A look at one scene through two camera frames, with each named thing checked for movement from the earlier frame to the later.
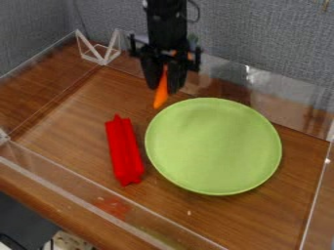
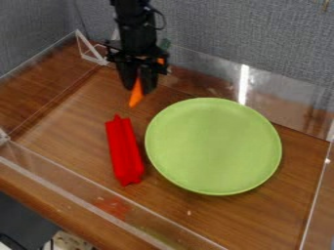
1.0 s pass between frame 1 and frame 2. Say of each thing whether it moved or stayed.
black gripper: moved
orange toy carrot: moved
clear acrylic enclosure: stayed
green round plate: stayed
